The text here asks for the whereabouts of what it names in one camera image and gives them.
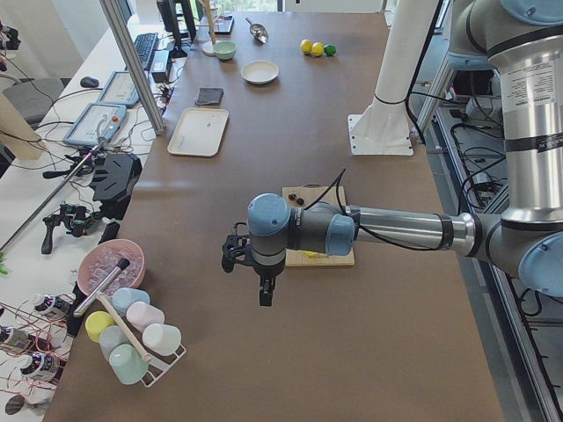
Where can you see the metal scoop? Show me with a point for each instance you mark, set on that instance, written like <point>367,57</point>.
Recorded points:
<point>258,31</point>

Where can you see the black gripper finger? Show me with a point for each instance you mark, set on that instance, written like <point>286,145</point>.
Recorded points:
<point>266,292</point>

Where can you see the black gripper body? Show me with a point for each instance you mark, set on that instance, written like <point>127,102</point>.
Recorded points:
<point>264,272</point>

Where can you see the grey folded cloth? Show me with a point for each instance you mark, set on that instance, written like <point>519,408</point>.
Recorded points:
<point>209,96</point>

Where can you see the white round plate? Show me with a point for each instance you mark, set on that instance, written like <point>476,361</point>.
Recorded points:
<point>260,72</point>

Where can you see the yellow lemon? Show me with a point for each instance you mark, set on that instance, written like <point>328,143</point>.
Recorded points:
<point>306,46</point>
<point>317,49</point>

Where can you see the aluminium frame post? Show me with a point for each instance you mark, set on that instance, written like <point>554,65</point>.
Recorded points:
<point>129,55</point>

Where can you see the wooden cutting board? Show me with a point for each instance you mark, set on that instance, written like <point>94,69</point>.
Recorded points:
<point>302,259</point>

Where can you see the white rectangular tray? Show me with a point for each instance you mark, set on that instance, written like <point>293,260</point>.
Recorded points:
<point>199,132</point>

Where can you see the pink bowl with ice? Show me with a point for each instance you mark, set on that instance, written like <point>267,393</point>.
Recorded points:
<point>99,262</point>

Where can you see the teach pendant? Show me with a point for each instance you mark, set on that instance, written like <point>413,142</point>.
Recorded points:
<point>98,121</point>
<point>120,90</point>

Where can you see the black monitor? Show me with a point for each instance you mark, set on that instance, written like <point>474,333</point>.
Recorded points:
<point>178,20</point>

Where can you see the green lime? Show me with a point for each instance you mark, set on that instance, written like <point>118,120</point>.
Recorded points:
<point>330,50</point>

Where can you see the computer mouse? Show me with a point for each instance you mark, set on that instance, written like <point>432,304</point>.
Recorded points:
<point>89,82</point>

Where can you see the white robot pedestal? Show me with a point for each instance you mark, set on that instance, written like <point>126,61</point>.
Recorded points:
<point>383,128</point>

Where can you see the white cup rack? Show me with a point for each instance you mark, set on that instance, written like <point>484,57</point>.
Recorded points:
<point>134,360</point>

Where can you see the black keyboard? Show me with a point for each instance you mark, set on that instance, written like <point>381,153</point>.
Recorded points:
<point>145,44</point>

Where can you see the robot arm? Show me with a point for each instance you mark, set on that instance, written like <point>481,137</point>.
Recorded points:
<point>523,40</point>

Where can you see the green bowl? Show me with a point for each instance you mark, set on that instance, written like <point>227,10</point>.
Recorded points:
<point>225,50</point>

